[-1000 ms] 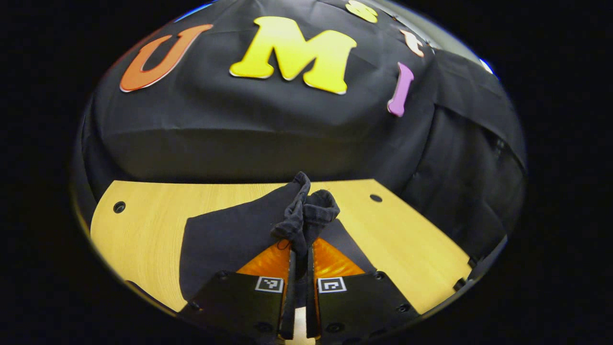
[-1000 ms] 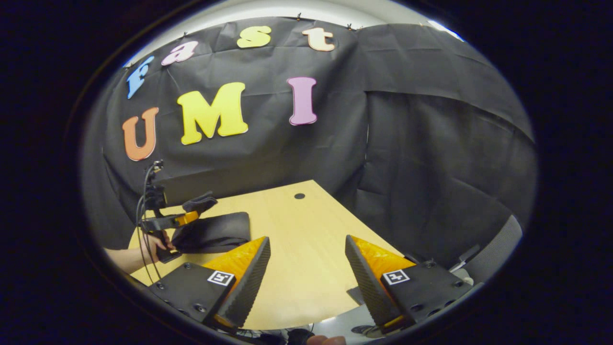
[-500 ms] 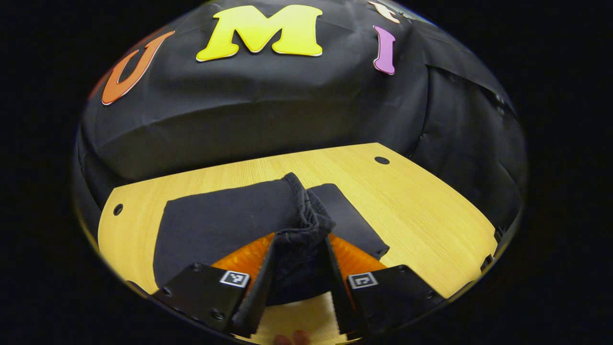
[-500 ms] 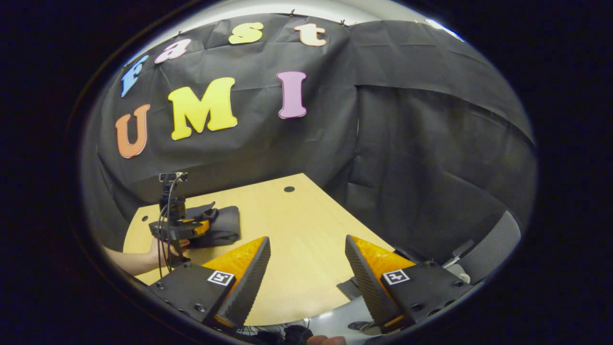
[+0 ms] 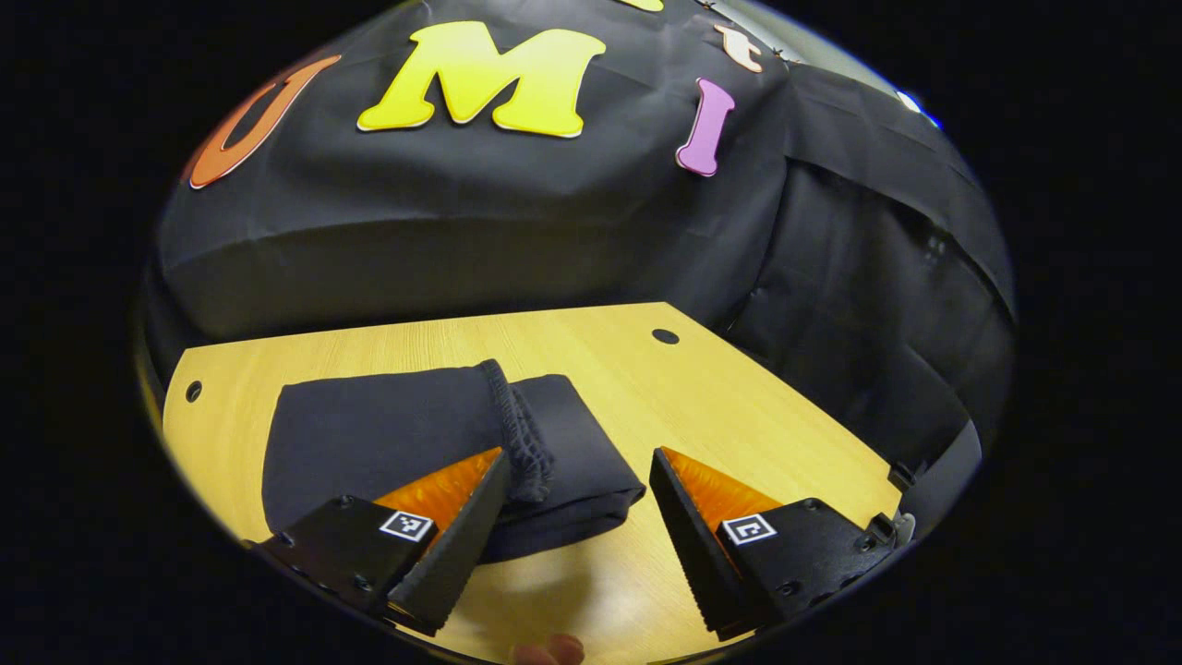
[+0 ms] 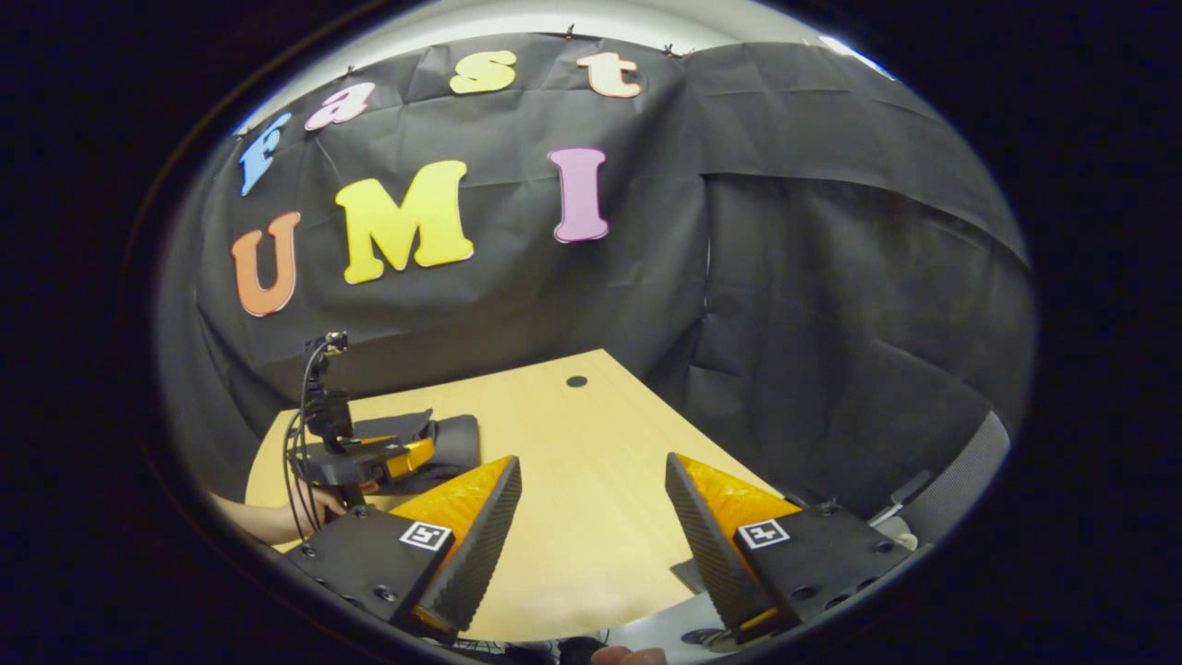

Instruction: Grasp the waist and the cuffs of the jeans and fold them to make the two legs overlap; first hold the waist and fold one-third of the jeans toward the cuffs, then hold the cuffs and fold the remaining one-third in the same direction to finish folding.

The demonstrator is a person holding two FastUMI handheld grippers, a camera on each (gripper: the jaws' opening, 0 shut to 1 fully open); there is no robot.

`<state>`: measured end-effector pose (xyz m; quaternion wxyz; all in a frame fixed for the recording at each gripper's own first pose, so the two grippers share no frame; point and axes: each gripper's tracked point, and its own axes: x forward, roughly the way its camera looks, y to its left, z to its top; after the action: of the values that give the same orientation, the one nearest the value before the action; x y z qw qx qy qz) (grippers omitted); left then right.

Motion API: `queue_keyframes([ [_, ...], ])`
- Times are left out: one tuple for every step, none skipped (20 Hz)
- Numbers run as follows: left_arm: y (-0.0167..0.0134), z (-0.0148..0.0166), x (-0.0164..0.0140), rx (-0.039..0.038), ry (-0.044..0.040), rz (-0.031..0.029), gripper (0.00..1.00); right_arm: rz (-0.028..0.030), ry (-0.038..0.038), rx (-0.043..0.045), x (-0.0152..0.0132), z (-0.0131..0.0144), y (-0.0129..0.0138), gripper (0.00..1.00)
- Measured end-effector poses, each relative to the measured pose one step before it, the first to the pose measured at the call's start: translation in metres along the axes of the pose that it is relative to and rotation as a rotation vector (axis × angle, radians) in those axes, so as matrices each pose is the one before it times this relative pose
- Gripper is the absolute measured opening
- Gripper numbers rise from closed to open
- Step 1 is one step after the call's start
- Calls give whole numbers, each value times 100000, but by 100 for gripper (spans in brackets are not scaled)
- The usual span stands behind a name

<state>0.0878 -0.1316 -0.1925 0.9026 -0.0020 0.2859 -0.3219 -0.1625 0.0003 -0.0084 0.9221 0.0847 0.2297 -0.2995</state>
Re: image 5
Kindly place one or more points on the black jeans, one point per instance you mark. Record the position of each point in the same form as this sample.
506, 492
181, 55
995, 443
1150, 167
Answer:
388, 425

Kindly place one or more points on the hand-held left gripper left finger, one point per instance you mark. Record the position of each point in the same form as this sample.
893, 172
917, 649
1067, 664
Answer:
466, 550

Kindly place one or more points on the black backdrop cloth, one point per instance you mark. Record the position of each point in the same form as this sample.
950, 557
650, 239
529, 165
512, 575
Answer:
554, 212

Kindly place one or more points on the black clamp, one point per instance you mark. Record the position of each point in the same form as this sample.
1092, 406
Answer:
901, 475
888, 528

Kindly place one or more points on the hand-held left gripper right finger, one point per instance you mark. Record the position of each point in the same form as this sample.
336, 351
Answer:
688, 540

